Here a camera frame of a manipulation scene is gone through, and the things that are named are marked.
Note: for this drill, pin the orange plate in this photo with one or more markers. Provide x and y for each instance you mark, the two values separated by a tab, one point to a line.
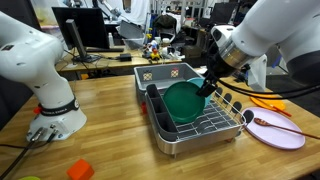
273	104

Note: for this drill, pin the orange block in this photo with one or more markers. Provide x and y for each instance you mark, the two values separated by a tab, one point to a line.
80	170

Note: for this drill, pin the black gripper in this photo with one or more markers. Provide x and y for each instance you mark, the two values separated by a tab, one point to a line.
216	66

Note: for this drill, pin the red clip at robot base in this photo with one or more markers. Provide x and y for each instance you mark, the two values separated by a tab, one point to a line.
37	110

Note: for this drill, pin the wooden desk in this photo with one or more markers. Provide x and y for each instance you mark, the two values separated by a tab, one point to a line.
100	63

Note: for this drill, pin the grey utensil caddy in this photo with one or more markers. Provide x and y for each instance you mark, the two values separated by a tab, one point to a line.
166	125

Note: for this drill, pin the white bottle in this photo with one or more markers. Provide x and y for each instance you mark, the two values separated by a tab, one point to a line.
111	40

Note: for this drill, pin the grey plastic crate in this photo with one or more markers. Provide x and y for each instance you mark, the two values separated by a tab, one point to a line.
160	71

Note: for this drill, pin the wooden spoon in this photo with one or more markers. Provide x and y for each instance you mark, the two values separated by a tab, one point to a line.
261	122

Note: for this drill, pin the teal plate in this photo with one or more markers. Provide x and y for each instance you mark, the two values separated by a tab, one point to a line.
196	80

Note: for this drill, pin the red clip beside rack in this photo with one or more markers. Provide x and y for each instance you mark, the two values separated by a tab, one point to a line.
143	108

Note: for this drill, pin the black power adapter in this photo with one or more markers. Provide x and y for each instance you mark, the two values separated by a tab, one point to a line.
125	57

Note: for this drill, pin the clear plastic bin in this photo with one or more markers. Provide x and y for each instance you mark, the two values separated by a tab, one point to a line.
133	43

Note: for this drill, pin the green plate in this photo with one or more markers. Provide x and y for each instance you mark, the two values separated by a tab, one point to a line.
181	103

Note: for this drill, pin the yellow red toy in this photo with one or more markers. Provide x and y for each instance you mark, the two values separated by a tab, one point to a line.
154	54

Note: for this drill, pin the light green object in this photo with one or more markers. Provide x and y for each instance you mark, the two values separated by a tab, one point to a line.
30	178

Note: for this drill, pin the black computer monitor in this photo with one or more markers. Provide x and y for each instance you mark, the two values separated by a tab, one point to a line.
90	26

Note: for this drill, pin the lilac plate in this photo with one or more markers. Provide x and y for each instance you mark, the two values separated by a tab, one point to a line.
276	136

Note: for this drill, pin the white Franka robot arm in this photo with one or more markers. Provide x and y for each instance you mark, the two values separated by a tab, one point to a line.
33	60

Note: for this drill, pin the white hanging cloth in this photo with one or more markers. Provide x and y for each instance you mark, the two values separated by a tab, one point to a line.
139	11

